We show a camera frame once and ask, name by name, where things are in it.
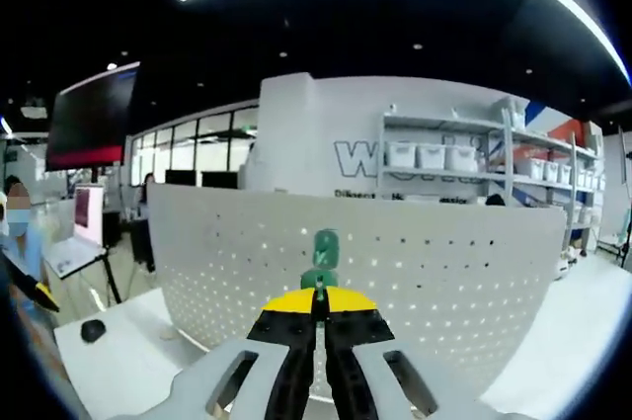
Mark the large black wall screen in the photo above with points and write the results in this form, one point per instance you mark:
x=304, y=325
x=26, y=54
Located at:
x=91, y=118

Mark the white desk with black legs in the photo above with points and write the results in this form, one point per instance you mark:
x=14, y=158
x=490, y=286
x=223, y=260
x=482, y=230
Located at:
x=109, y=272

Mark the white plastic storage bin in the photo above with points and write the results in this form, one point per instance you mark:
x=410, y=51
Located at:
x=431, y=157
x=461, y=159
x=401, y=157

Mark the grey metal shelf rack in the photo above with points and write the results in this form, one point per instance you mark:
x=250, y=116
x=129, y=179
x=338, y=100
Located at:
x=444, y=126
x=553, y=143

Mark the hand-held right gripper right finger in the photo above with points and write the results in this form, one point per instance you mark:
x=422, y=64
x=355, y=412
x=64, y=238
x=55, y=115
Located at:
x=375, y=380

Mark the laptop with pink screen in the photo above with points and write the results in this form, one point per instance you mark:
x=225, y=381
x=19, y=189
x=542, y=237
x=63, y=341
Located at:
x=89, y=215

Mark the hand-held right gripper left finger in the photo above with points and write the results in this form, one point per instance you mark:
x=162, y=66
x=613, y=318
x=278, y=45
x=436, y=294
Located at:
x=257, y=380

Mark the black computer mouse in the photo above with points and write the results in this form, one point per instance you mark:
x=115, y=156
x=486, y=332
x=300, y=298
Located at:
x=93, y=331

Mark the black computer monitor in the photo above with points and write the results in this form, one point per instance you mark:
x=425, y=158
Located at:
x=219, y=180
x=181, y=179

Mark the grey ceiling projector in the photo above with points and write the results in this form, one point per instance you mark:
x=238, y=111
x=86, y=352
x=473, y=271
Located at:
x=33, y=109

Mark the white perforated mounting plate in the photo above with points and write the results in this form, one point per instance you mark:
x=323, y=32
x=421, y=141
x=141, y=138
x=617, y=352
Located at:
x=444, y=291

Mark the black office chair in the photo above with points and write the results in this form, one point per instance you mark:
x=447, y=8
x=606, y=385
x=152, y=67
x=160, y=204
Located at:
x=143, y=247

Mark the small white round device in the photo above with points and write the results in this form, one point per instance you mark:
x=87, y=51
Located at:
x=568, y=262

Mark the row of white bins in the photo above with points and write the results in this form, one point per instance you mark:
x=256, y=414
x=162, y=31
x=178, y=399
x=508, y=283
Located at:
x=558, y=173

